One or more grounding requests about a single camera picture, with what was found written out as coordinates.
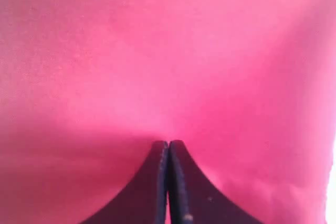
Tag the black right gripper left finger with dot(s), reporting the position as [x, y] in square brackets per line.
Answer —
[144, 198]

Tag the red table mat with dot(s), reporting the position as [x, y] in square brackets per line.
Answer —
[87, 85]

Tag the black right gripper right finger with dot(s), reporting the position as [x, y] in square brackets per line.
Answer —
[193, 198]

